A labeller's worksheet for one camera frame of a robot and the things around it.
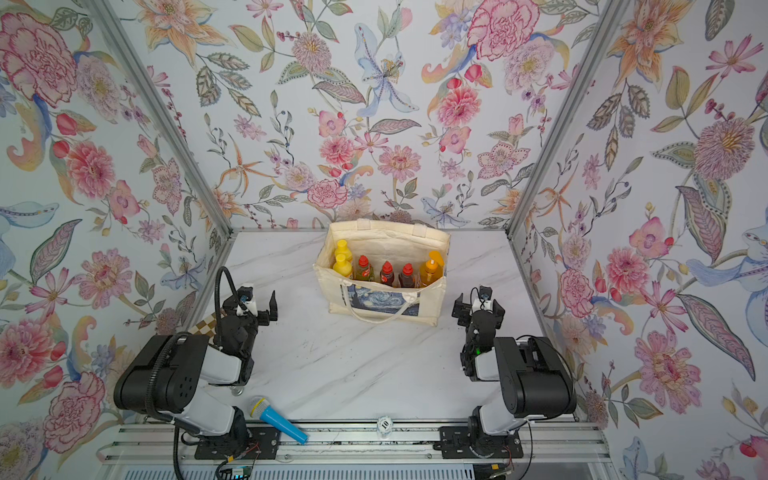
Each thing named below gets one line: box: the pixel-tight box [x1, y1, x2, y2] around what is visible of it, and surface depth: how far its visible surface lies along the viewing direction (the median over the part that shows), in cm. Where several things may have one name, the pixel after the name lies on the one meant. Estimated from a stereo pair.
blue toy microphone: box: [249, 397, 309, 445], surface depth 77 cm
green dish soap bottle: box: [354, 254, 375, 281], surface depth 90 cm
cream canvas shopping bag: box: [313, 219, 451, 326], surface depth 88 cm
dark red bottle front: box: [398, 263, 416, 288], surface depth 90 cm
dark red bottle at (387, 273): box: [380, 260, 395, 286], surface depth 88 cm
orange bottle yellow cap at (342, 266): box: [333, 253, 353, 277], surface depth 86 cm
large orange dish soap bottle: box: [419, 250, 445, 287], surface depth 86 cm
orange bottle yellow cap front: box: [335, 239, 353, 260], surface depth 88 cm
